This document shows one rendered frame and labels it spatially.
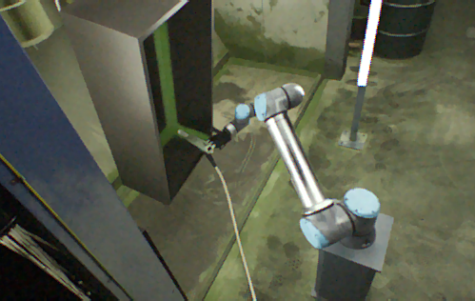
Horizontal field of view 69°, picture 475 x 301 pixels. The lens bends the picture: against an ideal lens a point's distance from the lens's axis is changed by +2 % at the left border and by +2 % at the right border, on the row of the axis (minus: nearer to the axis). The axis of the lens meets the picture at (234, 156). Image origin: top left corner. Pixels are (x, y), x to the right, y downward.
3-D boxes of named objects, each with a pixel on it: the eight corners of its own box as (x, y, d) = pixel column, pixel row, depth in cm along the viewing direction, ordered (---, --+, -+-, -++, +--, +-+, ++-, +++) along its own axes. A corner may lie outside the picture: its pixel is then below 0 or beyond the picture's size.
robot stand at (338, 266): (372, 271, 218) (394, 217, 172) (361, 318, 201) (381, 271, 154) (325, 253, 230) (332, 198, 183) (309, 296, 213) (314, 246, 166)
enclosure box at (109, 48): (122, 185, 224) (58, 10, 129) (171, 125, 259) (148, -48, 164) (168, 206, 216) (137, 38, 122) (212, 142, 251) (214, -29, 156)
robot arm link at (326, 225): (357, 236, 146) (285, 80, 153) (322, 254, 143) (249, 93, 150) (342, 234, 161) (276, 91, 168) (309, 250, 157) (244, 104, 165)
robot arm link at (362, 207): (382, 227, 158) (389, 205, 145) (350, 242, 155) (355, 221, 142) (360, 202, 168) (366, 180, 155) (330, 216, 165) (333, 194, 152)
